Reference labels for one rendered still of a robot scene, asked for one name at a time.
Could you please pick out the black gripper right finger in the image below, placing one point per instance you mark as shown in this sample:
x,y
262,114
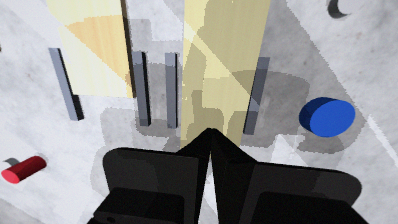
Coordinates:
x,y
239,179

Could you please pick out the dark red cylinder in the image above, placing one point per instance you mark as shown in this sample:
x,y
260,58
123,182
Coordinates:
x,y
23,169

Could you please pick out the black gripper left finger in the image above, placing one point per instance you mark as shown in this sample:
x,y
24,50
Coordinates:
x,y
181,173

